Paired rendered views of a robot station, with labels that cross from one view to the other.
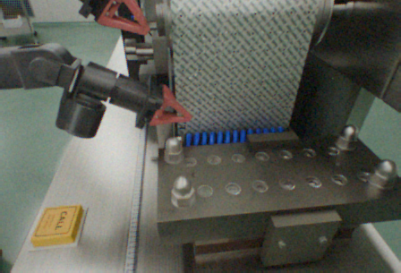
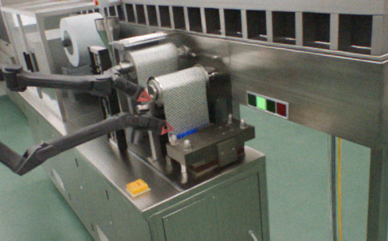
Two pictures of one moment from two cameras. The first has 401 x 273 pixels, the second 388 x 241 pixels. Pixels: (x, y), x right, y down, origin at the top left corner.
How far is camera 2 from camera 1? 1.42 m
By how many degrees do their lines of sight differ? 26
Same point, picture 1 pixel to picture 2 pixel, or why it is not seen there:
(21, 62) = (123, 119)
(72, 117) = (136, 136)
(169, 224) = (187, 154)
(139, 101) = (157, 124)
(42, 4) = not seen: outside the picture
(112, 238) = (161, 183)
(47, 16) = not seen: outside the picture
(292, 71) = (203, 100)
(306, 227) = (226, 144)
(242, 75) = (187, 106)
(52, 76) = (133, 121)
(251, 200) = (208, 142)
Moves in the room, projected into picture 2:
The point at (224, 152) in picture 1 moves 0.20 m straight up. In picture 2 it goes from (191, 136) to (185, 96)
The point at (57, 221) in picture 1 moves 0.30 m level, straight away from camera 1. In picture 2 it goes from (137, 184) to (79, 178)
